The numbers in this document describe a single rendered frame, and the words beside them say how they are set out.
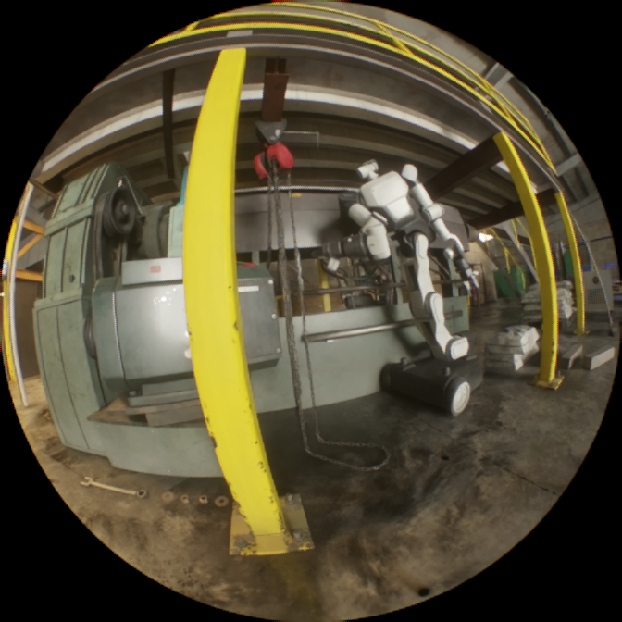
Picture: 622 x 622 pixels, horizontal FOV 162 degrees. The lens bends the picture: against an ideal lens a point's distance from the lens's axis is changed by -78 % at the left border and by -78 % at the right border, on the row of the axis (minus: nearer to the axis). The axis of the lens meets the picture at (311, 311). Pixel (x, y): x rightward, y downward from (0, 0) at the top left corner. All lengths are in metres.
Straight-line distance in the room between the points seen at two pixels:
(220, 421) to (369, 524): 0.52
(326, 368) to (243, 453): 1.00
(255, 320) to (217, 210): 0.50
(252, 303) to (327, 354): 0.69
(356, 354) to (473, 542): 1.23
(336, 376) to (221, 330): 1.10
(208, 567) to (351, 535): 0.40
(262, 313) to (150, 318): 0.43
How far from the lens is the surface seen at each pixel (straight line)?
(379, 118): 1.69
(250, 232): 1.46
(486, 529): 0.78
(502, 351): 2.01
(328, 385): 1.44
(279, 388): 1.44
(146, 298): 0.84
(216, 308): 0.42
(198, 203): 0.49
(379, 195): 1.22
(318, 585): 0.66
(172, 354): 0.83
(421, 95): 1.91
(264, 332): 0.86
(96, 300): 0.90
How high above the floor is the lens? 0.63
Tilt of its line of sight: level
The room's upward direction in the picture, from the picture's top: 6 degrees counter-clockwise
